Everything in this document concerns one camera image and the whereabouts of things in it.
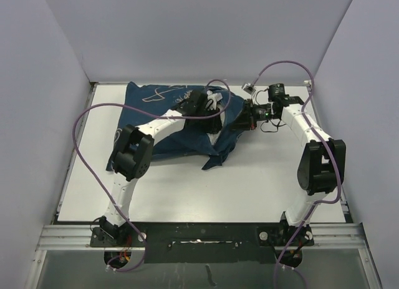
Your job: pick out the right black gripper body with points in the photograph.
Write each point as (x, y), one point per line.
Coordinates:
(260, 112)

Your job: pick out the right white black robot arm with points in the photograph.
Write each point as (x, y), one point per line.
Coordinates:
(322, 164)

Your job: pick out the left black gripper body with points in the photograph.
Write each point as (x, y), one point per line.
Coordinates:
(208, 125)

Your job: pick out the dark blue embroidered pillowcase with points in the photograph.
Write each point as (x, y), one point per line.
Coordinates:
(157, 99)

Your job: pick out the white pillow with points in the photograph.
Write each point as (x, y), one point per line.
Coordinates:
(214, 127)

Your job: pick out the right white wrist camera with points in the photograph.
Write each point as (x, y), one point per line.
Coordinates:
(250, 89)

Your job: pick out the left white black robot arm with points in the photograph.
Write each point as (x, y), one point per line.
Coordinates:
(132, 152)

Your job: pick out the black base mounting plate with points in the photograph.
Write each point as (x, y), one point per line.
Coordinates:
(206, 243)

